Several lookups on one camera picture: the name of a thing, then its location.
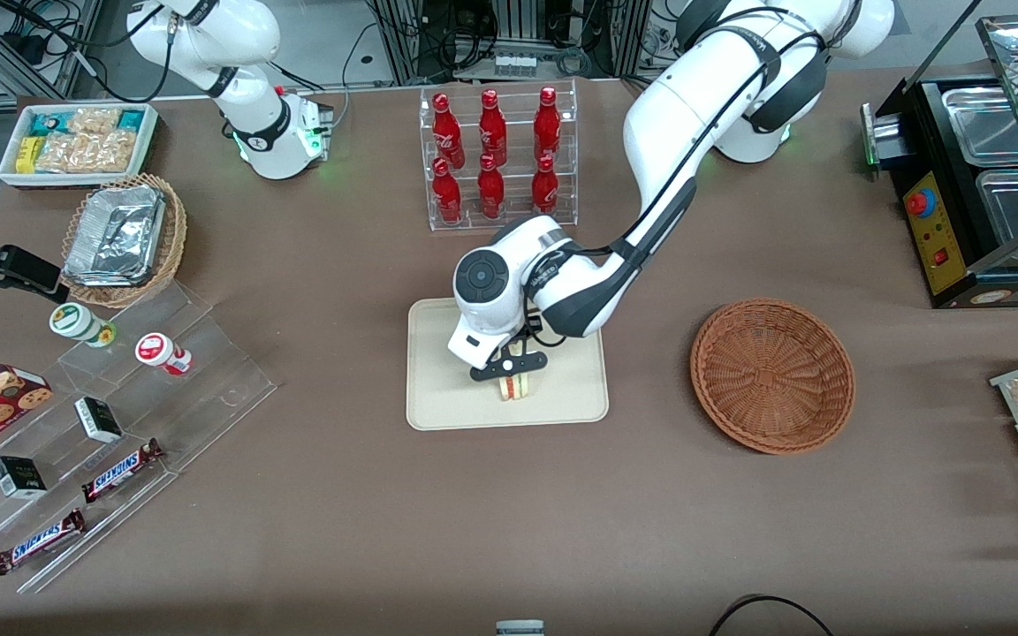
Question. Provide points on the aluminium frame rack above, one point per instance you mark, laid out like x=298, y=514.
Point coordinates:
x=403, y=35

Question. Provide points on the clear acrylic stepped display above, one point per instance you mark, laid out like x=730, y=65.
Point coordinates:
x=208, y=389

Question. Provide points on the light wicker basket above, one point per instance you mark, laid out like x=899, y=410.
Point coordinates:
x=173, y=238

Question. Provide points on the red cola bottle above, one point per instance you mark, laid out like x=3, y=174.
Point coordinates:
x=547, y=128
x=544, y=193
x=448, y=132
x=492, y=131
x=490, y=193
x=447, y=196

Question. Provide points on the yellow snack packet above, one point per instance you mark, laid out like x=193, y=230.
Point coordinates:
x=28, y=155

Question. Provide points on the white power strip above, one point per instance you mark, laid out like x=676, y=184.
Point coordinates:
x=514, y=64

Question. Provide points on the small grey device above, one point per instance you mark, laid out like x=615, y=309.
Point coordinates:
x=520, y=628

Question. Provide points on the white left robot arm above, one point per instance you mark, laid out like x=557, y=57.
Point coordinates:
x=695, y=115

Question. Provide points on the brown Snickers bar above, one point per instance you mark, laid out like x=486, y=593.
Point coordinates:
x=36, y=542
x=120, y=471

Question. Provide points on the black hot dog machine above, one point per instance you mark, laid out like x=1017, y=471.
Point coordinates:
x=942, y=238

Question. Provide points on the small black box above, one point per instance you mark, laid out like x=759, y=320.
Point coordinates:
x=99, y=420
x=18, y=478

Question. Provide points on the large clear bag of crackers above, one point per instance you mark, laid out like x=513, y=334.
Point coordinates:
x=89, y=152

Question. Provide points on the red lidded yogurt cup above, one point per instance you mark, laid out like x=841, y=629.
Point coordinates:
x=157, y=351

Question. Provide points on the silver foil container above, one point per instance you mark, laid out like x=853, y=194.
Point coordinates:
x=116, y=234

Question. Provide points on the clear acrylic bottle rack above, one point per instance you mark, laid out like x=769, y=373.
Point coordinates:
x=509, y=225

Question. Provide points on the white rectangular snack bin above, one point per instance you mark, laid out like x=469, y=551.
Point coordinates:
x=147, y=141

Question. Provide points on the teal snack packet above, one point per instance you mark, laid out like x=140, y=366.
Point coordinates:
x=48, y=124
x=132, y=119

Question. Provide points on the brown wicker basket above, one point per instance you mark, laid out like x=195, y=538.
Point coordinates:
x=772, y=375

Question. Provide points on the triangular white sandwich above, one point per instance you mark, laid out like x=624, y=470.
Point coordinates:
x=517, y=387

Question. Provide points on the cream plastic tray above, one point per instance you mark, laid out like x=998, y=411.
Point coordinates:
x=438, y=389

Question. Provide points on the small clear bag of crackers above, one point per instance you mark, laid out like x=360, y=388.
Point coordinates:
x=94, y=119

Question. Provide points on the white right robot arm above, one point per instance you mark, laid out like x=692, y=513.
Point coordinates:
x=253, y=132

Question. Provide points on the green lidded yogurt cup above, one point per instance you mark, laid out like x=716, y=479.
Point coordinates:
x=76, y=322

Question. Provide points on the grey metal shelf frame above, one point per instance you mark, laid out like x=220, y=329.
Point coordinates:
x=49, y=44

